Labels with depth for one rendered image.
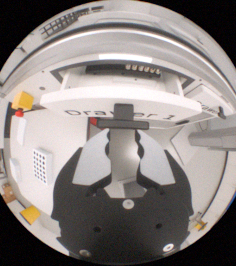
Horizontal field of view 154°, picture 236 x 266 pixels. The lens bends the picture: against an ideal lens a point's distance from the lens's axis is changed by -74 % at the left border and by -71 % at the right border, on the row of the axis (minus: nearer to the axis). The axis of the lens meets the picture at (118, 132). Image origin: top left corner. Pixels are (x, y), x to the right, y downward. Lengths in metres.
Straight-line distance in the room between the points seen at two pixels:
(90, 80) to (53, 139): 0.23
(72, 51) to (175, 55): 0.15
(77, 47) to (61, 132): 0.26
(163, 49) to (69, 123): 0.31
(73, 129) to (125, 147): 0.80
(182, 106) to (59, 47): 0.20
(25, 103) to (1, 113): 0.51
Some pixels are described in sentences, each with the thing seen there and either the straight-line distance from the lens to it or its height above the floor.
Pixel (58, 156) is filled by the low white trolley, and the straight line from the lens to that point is 0.35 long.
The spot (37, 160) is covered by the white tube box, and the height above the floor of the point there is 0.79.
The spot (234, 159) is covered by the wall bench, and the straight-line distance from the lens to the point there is 2.99.
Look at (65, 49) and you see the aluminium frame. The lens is 0.17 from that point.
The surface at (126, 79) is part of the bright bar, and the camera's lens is 0.23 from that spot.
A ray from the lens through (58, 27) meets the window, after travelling 0.16.
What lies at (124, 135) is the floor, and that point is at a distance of 1.04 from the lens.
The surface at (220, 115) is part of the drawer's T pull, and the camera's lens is 0.32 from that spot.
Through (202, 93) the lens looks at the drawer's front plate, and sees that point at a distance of 0.24.
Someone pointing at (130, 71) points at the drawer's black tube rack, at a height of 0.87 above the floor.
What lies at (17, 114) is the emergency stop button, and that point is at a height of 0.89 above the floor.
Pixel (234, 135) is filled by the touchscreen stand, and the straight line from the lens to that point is 0.96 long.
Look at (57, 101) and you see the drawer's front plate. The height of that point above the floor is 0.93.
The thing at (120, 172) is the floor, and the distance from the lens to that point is 1.10.
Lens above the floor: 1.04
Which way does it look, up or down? 86 degrees down
